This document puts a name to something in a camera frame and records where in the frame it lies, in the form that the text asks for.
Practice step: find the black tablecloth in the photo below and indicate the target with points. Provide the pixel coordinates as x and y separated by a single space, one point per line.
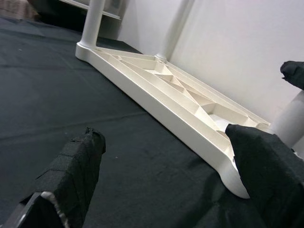
71 95

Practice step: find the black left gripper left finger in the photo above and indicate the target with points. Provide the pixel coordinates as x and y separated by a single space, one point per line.
71 178

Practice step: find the white plastic children table top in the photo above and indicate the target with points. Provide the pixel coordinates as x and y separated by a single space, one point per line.
142 90

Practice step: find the white plastic table leg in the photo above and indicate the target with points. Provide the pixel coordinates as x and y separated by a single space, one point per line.
91 23
173 31

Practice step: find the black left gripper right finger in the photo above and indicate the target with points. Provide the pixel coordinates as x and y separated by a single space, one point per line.
268 175

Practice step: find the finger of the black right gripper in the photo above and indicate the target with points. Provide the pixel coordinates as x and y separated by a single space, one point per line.
294 73

